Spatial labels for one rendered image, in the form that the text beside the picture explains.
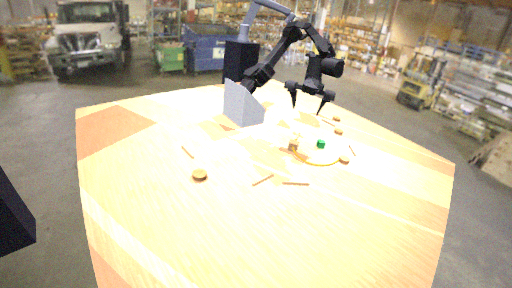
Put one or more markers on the light wooden block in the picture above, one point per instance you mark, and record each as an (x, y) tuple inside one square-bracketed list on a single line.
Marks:
[(293, 143)]

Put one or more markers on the green block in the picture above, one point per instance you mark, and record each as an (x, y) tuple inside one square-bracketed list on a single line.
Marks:
[(320, 144)]

